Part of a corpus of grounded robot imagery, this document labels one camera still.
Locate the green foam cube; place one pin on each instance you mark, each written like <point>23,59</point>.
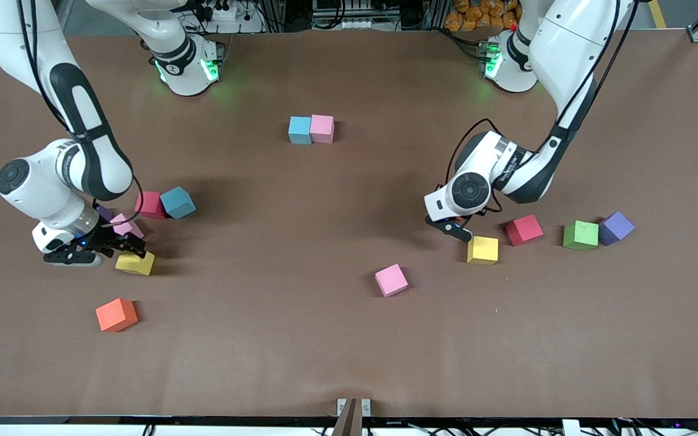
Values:
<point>580,235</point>

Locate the small white block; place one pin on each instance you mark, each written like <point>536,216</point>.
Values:
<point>570,427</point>

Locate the pink foam cube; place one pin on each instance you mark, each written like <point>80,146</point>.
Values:
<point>126,226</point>
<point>322,128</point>
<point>391,280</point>

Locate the small metal bracket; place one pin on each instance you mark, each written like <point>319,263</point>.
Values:
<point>342,407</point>

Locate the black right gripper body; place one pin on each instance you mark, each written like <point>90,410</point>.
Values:
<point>108,237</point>

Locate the purple foam cube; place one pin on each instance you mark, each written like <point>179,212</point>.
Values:
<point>105,212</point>
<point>617,227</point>

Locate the bag of orange items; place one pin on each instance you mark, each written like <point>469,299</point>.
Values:
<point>476,15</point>

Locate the white power strip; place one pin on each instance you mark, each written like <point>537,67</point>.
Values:
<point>228,13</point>

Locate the red foam cube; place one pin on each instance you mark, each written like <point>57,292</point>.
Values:
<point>149,204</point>
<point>524,229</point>

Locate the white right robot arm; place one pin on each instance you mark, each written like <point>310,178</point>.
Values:
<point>52,194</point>

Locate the brown camera mount post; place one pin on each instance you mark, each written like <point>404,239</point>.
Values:
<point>349,424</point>

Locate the white socket strip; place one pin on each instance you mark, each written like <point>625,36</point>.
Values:
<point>355,25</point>

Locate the blue foam cube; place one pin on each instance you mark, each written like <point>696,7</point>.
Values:
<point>300,129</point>
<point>177,202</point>

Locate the yellow foam cube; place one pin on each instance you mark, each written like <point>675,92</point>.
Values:
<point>483,250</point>
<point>136,264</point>

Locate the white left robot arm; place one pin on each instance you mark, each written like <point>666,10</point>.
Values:
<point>567,42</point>

